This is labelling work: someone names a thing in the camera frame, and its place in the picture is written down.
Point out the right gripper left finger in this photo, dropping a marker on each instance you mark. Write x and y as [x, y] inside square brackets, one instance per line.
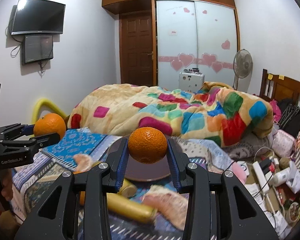
[55, 216]

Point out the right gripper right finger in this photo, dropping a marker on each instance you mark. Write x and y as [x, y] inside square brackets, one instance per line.
[220, 206]

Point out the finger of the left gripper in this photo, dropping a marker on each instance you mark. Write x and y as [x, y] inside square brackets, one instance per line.
[42, 141]
[15, 131]

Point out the large orange with sticker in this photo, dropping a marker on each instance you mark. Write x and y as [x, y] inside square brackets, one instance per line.
[50, 123]

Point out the small orange tangerine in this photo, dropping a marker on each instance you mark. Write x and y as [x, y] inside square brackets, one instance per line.
[147, 145]

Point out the patterned blue tablecloth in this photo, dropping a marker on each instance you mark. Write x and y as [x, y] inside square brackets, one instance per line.
[31, 181]

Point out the dark purple plate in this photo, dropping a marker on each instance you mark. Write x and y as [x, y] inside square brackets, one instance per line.
[135, 171]

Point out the yellow foam tube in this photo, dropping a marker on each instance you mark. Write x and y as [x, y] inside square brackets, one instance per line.
[45, 105]

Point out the white power strip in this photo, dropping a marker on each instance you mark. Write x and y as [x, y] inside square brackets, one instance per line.
[261, 178]

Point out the pink pillow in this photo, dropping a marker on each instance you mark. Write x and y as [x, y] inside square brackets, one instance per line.
[284, 144]

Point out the colourful patchwork blanket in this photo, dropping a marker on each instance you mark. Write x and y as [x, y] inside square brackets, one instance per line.
[216, 112]

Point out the black striped bag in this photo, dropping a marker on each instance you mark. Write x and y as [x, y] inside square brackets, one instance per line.
[290, 117]

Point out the wooden headboard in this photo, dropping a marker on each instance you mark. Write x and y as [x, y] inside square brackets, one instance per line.
[279, 87]

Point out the white case with bottles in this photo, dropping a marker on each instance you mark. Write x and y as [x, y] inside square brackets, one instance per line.
[191, 80]

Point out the brown wooden door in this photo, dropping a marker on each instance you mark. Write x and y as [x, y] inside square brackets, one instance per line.
[136, 48]

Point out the standing electric fan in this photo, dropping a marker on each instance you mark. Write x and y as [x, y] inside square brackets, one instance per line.
[242, 66]

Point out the sliding wardrobe with hearts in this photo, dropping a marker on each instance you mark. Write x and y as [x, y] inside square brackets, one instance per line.
[195, 34]

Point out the small wall monitor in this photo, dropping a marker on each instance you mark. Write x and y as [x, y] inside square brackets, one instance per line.
[36, 48]

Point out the wall mounted black television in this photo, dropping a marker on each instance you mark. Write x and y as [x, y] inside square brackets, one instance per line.
[38, 17]

